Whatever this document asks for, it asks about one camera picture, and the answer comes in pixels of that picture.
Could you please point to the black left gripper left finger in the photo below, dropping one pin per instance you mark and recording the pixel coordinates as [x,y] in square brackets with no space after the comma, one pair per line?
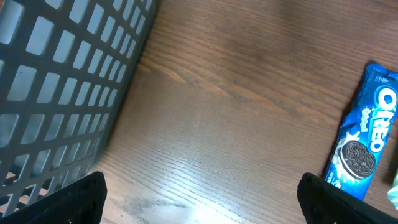
[80,202]

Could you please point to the grey plastic mesh basket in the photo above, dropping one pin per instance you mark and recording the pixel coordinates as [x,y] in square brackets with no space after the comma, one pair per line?
[65,68]

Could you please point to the blue Oreo cookie pack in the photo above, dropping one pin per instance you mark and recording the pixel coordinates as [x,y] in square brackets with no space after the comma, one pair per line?
[364,132]

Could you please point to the teal wet wipes pack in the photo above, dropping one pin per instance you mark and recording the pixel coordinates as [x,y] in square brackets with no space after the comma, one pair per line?
[393,192]

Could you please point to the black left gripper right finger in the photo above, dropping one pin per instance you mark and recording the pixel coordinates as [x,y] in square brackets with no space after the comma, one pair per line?
[325,204]

